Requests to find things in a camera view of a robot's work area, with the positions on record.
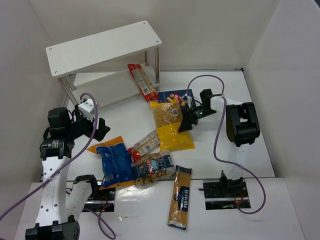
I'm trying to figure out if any white two-tier shelf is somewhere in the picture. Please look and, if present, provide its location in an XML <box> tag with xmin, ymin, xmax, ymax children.
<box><xmin>45</xmin><ymin>20</ymin><xmax>162</xmax><ymax>108</ymax></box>

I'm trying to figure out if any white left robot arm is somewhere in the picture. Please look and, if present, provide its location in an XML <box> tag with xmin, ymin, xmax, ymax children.
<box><xmin>25</xmin><ymin>103</ymin><xmax>110</xmax><ymax>240</ymax></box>

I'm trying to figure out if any red spaghetti pack on table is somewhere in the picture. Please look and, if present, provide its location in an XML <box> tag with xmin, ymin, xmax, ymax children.
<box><xmin>127</xmin><ymin>129</ymin><xmax>160</xmax><ymax>163</ymax></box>

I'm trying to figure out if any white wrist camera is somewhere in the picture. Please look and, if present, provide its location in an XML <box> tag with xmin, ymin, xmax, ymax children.
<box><xmin>181</xmin><ymin>94</ymin><xmax>193</xmax><ymax>108</ymax></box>
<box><xmin>78</xmin><ymin>98</ymin><xmax>98</xmax><ymax>122</ymax></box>

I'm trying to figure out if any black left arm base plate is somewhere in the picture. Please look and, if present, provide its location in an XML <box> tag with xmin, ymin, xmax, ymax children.
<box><xmin>92</xmin><ymin>187</ymin><xmax>116</xmax><ymax>212</ymax></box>

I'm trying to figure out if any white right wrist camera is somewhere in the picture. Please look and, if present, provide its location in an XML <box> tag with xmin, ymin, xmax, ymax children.
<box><xmin>181</xmin><ymin>94</ymin><xmax>193</xmax><ymax>108</ymax></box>

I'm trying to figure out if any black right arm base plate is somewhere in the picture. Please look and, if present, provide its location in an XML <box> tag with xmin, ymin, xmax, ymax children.
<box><xmin>198</xmin><ymin>181</ymin><xmax>251</xmax><ymax>210</ymax></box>

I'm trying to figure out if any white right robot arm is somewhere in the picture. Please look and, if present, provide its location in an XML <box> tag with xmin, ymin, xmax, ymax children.
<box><xmin>178</xmin><ymin>89</ymin><xmax>261</xmax><ymax>197</ymax></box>

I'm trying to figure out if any La Sicilia spaghetti pack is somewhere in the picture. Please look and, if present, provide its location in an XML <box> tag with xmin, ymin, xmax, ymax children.
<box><xmin>167</xmin><ymin>165</ymin><xmax>192</xmax><ymax>231</ymax></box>

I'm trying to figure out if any red spaghetti pack on shelf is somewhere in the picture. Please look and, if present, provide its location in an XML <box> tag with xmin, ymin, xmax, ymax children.
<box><xmin>127</xmin><ymin>63</ymin><xmax>159</xmax><ymax>102</ymax></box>

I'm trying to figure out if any blue Barilla pasta box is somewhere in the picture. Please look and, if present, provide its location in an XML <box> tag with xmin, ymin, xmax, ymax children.
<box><xmin>158</xmin><ymin>89</ymin><xmax>196</xmax><ymax>110</ymax></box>

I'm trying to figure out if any blue orange pasta bag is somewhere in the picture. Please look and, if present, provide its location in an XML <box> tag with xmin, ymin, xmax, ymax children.
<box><xmin>87</xmin><ymin>136</ymin><xmax>135</xmax><ymax>190</ymax></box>

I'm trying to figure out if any yellow fusilli pasta bag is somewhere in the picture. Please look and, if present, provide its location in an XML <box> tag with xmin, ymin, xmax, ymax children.
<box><xmin>150</xmin><ymin>100</ymin><xmax>195</xmax><ymax>152</ymax></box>

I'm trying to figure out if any clear mixed pasta bag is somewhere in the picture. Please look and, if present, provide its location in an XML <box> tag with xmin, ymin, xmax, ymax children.
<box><xmin>131</xmin><ymin>150</ymin><xmax>175</xmax><ymax>186</ymax></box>

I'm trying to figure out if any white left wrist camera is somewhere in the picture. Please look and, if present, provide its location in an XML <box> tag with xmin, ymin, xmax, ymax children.
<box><xmin>78</xmin><ymin>98</ymin><xmax>98</xmax><ymax>122</ymax></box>

